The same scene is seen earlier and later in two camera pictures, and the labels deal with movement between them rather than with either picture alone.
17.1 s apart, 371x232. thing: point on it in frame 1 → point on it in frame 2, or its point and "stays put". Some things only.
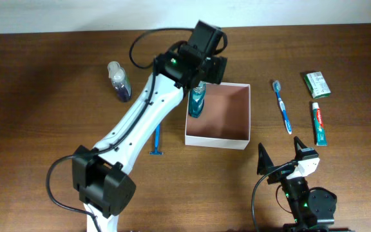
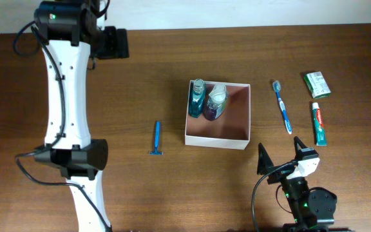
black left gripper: x=216 y=67 → x=114 y=50
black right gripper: x=263 y=165 stays put
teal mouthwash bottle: x=196 y=101 stays put
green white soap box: x=317 y=85 stays put
